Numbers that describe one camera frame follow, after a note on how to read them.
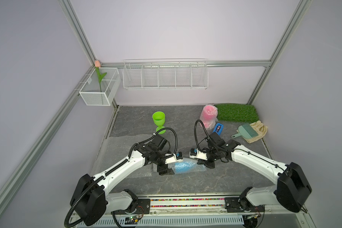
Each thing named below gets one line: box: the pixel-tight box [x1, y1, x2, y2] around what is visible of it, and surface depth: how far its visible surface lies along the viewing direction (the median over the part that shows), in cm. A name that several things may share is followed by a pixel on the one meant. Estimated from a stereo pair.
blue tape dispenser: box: [212, 122, 224, 136], surface depth 104 cm
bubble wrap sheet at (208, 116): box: [199, 104, 219, 131], surface depth 99 cm
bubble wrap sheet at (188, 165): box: [167, 157, 208, 175], surface depth 80 cm
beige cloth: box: [242, 120, 268, 144], surface depth 107 cm
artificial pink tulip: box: [94, 59, 107, 93], surface depth 92 cm
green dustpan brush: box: [231, 122, 259, 140], surface depth 105 cm
